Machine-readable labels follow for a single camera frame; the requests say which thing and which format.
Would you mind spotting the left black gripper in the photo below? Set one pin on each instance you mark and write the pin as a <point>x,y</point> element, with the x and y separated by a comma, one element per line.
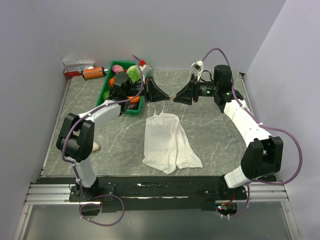
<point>152,93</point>

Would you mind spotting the orange fruit toy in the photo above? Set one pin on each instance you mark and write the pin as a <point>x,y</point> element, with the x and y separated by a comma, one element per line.
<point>134,100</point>

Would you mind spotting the small orange pumpkin toy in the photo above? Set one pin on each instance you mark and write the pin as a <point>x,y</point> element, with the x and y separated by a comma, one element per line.
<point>111,82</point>

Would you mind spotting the white camisole garment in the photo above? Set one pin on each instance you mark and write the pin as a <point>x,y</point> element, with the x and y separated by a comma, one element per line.
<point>166,145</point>

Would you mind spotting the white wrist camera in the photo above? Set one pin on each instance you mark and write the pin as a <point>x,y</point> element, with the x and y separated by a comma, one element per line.
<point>144,67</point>
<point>198,65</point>

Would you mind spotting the green lettuce toy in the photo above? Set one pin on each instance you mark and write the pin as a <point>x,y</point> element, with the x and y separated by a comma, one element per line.
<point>134,72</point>

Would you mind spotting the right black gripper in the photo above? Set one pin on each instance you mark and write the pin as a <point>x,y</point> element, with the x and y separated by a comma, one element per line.
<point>185,96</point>

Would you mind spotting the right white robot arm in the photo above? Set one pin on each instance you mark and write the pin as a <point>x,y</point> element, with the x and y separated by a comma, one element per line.
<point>263,154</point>

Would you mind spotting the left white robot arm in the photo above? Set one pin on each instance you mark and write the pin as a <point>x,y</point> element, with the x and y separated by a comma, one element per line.
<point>76,137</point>

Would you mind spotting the orange cylinder bottle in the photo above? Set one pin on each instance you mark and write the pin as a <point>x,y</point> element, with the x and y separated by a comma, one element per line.
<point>92,73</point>

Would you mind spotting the green bell pepper toy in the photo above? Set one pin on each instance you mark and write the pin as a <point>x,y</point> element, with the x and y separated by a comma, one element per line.
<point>106,95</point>

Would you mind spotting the white radish toy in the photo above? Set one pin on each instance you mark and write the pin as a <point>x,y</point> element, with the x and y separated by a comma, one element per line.
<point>95,147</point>

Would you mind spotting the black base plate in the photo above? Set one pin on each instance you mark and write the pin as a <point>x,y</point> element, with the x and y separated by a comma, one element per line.
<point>150,193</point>

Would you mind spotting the purple onion toy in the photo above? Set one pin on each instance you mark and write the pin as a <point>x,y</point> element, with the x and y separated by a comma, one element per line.
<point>117,69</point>

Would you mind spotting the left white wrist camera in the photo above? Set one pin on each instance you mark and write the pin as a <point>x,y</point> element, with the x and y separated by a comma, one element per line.
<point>144,67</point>

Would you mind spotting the green plastic bin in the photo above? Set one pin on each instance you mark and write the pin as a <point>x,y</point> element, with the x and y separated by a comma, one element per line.
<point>124,104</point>

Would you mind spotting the purple eggplant toy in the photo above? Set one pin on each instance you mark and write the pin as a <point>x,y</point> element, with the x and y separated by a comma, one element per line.
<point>133,107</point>

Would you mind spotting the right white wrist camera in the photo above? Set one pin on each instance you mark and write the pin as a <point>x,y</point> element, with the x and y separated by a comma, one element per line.
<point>198,65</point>

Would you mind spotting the red white carton box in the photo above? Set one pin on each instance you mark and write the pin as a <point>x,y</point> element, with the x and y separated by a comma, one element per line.
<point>76,70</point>

